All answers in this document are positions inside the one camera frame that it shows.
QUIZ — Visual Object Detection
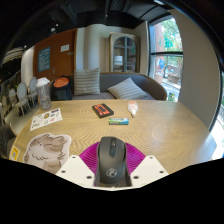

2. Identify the grey sofa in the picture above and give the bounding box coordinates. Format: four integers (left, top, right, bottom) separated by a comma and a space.
49, 72, 168, 102

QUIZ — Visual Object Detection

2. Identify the black box with orange print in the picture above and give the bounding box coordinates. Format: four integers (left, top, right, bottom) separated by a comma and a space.
91, 103, 115, 120

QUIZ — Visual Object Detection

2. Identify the white sticker sheet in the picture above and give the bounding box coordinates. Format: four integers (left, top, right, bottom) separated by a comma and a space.
29, 107, 64, 132

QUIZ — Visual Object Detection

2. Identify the glass-door wooden cabinet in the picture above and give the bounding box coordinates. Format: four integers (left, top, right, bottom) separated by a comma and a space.
108, 32, 141, 74

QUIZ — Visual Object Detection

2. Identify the black bag with orange top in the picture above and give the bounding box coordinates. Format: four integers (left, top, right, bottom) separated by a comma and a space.
50, 75, 74, 101

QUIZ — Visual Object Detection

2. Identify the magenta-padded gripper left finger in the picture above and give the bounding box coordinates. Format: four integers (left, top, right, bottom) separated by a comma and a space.
55, 141, 101, 188

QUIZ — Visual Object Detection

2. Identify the teal tissue packet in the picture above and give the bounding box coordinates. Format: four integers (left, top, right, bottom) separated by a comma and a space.
108, 117, 130, 126

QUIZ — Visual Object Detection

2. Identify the upright striped cushion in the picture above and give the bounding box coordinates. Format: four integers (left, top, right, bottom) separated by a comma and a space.
73, 67, 102, 96

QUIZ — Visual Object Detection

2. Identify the white door sign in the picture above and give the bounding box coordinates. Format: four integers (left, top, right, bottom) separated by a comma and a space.
60, 43, 71, 53

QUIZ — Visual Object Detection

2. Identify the black computer mouse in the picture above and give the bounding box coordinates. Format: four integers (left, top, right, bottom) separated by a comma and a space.
96, 135, 128, 185

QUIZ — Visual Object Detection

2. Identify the large black-framed window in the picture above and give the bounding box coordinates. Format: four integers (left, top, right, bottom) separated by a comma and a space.
147, 15, 185, 103

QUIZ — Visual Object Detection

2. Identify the flat-lying striped cushion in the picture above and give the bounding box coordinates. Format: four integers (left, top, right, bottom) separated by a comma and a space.
106, 77, 149, 101

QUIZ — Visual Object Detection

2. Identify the brown wooden door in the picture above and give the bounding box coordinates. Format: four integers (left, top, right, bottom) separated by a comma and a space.
32, 28, 79, 82

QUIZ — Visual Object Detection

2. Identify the blue wall poster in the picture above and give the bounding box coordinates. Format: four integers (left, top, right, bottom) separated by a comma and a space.
37, 46, 52, 73

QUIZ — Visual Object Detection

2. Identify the group of pale round-back chairs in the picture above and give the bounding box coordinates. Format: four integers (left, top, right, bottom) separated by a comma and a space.
0, 76, 39, 118

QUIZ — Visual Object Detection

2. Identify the cat-shaped mouse pad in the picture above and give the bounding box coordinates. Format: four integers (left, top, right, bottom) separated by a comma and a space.
22, 132, 73, 175

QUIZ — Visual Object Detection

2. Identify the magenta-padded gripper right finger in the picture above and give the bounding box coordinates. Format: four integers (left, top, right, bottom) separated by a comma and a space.
123, 142, 170, 188

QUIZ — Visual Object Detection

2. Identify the clear plastic lidded cup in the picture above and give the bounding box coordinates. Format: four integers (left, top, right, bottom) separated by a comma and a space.
35, 77, 53, 111

